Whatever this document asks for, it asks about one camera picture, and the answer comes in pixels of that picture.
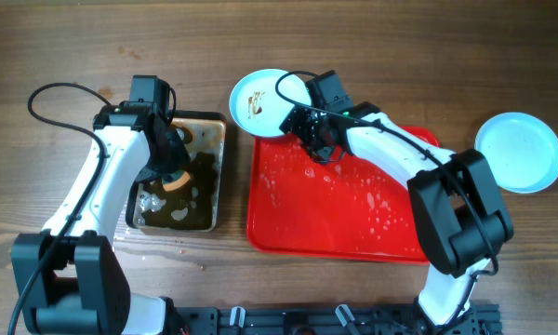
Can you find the orange green scrub sponge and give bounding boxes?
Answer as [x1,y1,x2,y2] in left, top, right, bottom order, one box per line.
[162,170,191,192]

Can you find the white plate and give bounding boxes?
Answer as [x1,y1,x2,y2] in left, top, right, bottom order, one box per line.
[474,112,558,194]
[229,69,295,138]

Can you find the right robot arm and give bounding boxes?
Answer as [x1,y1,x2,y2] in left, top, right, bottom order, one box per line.
[279,71,513,334]

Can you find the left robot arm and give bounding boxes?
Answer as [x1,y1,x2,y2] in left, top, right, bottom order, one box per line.
[7,75,190,334]

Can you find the black water tray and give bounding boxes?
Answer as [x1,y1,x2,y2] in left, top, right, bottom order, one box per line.
[125,111,227,232]

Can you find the red plastic tray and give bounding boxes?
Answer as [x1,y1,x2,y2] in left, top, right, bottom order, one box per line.
[246,136,427,264]

